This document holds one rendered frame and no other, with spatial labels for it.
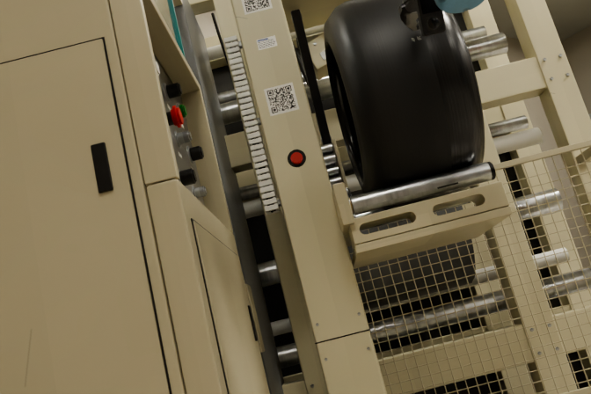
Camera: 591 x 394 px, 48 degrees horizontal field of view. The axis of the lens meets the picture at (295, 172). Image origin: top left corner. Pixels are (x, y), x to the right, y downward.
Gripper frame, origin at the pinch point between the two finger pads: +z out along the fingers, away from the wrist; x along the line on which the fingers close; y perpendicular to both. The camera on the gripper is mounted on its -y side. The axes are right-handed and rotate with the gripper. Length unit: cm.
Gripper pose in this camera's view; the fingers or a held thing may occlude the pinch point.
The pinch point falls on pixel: (417, 29)
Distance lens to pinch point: 152.1
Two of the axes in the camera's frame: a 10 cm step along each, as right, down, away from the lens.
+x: -9.7, 2.5, 0.0
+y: -2.3, -9.0, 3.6
